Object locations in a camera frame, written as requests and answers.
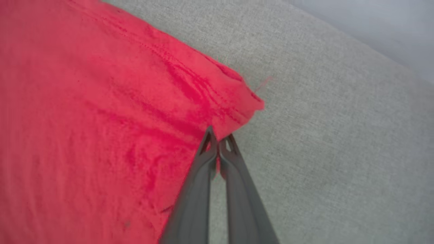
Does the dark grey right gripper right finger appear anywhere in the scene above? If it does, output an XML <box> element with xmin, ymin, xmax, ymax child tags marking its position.
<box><xmin>219</xmin><ymin>134</ymin><xmax>280</xmax><ymax>244</ymax></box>

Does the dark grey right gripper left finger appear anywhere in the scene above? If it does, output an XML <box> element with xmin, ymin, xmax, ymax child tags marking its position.
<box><xmin>159</xmin><ymin>125</ymin><xmax>218</xmax><ymax>244</ymax></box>

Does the red and white garment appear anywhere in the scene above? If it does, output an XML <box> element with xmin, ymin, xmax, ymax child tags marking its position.
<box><xmin>0</xmin><ymin>0</ymin><xmax>265</xmax><ymax>244</ymax></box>

